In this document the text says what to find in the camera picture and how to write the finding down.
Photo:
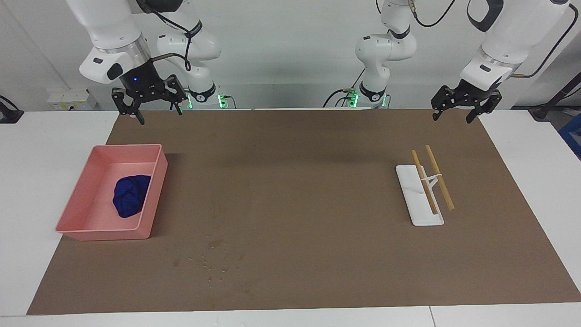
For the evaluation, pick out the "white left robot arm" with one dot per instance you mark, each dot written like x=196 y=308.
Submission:
x=513 y=32

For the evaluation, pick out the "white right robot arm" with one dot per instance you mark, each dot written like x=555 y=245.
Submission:
x=109 y=27

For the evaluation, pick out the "black clamp mount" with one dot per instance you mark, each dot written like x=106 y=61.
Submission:
x=10 y=113

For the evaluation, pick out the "pink plastic bin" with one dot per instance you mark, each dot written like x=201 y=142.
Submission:
x=91 y=213

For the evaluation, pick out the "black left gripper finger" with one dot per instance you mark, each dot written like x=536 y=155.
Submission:
x=439 y=99
x=492 y=102

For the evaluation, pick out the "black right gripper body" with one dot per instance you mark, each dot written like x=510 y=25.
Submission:
x=145 y=84

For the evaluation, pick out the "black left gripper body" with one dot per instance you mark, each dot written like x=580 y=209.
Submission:
x=472 y=94

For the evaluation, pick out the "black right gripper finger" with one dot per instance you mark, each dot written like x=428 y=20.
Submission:
x=121 y=102
x=177 y=93

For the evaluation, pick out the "blue crate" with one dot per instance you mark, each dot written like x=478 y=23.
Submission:
x=573 y=136

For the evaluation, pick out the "wooden rack rod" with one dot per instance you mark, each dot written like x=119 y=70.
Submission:
x=440 y=179
x=420 y=170

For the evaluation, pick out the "scattered water droplets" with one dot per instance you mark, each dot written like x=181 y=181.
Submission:
x=204 y=261

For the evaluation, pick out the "white towel rack base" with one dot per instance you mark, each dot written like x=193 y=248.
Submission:
x=415 y=200

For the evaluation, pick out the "white wall socket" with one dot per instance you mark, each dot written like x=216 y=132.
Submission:
x=70 y=99

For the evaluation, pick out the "brown table mat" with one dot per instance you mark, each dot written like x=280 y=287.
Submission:
x=317 y=254

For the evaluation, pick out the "blue towel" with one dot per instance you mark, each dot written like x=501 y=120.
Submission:
x=130 y=196

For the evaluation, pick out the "black tripod stand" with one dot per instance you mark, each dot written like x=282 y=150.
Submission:
x=556 y=100

